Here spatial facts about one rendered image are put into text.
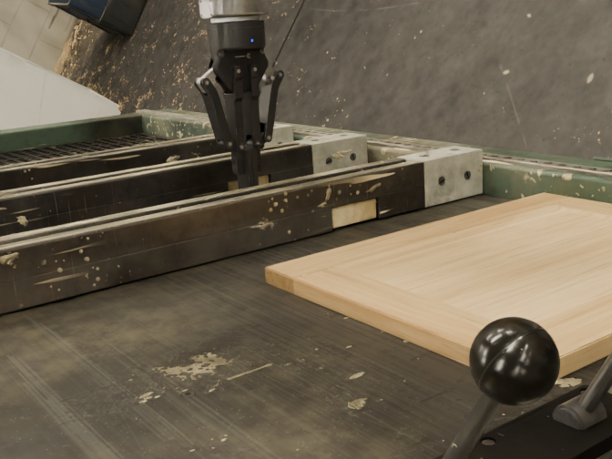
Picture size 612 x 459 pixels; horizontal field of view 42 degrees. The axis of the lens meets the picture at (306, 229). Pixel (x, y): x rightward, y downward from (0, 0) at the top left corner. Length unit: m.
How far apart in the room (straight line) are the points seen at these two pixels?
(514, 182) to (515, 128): 1.27
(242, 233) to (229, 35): 0.25
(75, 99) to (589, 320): 4.18
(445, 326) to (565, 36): 1.93
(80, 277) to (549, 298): 0.50
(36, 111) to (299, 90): 1.79
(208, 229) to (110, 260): 0.13
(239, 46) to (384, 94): 1.97
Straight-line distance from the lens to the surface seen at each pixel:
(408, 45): 3.03
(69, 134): 2.25
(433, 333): 0.71
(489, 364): 0.35
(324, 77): 3.31
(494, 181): 1.28
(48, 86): 4.69
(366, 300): 0.79
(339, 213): 1.11
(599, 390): 0.49
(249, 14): 1.05
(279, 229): 1.05
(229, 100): 1.08
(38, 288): 0.92
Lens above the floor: 1.84
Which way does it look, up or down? 37 degrees down
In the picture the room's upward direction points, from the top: 67 degrees counter-clockwise
